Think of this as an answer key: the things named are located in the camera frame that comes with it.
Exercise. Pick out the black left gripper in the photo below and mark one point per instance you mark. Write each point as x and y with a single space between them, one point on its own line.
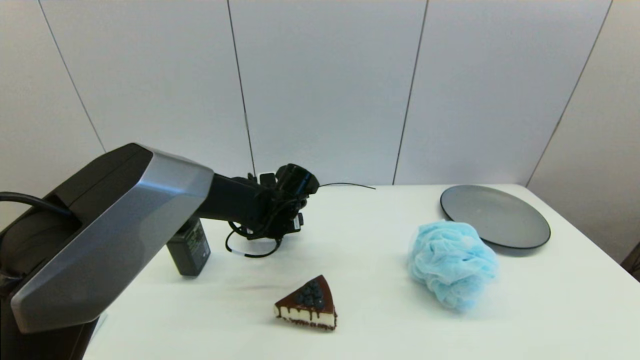
285 217

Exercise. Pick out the black and grey left robot arm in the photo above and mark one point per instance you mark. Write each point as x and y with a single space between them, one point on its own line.
125 225

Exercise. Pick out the chocolate blueberry cake slice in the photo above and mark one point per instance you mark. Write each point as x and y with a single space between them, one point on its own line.
310 305

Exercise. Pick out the dark grey pump bottle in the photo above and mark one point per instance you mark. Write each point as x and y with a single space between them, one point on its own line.
189 250

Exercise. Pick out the light blue mesh bath loofah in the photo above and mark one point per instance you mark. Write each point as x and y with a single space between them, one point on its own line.
452 262

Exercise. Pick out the dark grey round plate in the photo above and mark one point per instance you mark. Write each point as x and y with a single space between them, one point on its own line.
495 217

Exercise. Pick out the dark object beside table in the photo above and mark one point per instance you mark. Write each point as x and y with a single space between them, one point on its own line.
632 262

